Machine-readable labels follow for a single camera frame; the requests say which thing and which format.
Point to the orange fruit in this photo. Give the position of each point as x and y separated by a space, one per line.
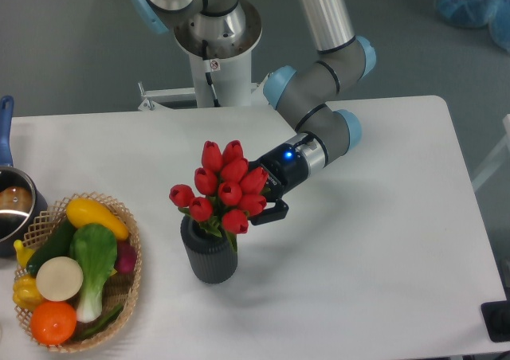
53 323

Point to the blue plush object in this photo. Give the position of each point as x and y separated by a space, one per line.
476 14

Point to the white stand frame right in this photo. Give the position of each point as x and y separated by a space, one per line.
493 160

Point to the yellow bell pepper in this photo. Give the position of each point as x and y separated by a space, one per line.
25 293

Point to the red tulip bouquet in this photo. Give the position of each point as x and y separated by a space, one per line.
226 192

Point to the cream round onion slice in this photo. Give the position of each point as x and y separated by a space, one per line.
59 279

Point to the purple radish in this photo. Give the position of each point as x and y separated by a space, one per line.
126 258

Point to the yellow squash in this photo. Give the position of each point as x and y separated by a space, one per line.
84 211

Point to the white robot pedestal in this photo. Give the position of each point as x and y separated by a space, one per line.
220 56

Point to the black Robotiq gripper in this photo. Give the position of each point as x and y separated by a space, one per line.
287 168

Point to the yellow banana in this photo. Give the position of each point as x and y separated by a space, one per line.
23 254

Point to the green bok choy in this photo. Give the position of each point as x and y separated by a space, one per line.
94 248

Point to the dark grey ribbed vase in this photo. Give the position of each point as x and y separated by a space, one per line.
212 259

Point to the black device at table edge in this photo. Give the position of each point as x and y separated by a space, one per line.
496 320

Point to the green cucumber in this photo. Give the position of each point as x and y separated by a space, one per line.
56 245

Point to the woven wicker basket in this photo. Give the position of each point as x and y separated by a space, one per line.
119 288

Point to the blue handled saucepan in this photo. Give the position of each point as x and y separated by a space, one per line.
21 201

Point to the green chili pepper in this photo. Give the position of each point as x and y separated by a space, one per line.
101 324

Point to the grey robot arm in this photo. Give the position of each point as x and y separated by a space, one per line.
300 97

